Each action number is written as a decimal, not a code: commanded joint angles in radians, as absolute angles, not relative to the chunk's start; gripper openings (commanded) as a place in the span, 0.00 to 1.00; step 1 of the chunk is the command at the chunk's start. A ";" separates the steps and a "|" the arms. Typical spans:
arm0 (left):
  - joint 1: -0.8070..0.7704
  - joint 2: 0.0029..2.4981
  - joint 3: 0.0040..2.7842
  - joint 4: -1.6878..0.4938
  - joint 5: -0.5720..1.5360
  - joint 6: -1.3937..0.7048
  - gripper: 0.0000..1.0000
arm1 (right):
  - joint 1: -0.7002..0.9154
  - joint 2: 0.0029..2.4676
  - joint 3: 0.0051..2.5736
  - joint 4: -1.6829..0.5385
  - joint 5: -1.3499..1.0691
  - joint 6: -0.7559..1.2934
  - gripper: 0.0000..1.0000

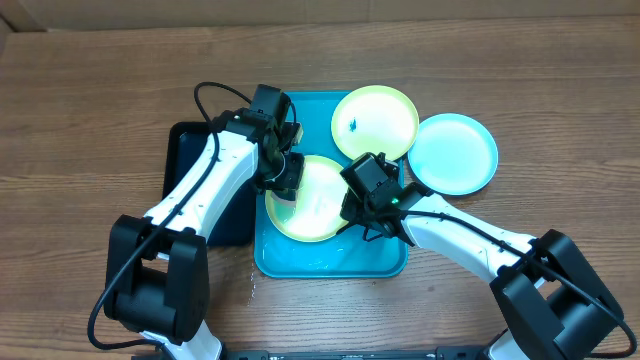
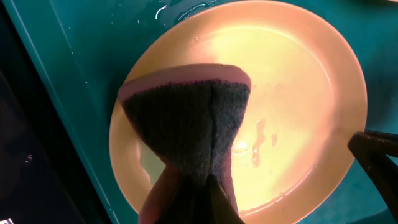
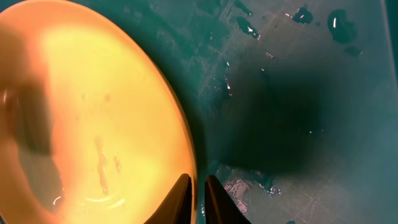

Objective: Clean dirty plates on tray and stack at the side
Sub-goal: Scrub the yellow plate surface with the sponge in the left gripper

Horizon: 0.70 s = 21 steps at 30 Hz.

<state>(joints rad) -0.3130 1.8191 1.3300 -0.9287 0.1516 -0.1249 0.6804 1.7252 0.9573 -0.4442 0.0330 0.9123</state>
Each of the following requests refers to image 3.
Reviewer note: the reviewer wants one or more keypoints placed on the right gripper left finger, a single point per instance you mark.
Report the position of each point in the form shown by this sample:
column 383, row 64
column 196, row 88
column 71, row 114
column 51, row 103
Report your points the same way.
column 176, row 208

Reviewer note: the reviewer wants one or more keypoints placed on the teal plastic tray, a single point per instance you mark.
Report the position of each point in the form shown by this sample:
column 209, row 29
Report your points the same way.
column 292, row 103

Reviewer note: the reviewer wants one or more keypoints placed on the dark sponge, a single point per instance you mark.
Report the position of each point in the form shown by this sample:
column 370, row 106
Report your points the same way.
column 29, row 121

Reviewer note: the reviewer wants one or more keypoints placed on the yellow-green plate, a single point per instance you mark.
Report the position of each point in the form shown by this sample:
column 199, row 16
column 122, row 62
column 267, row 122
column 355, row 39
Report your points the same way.
column 119, row 137

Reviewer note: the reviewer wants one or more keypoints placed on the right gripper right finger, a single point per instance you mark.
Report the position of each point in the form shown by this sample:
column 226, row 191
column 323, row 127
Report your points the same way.
column 219, row 207

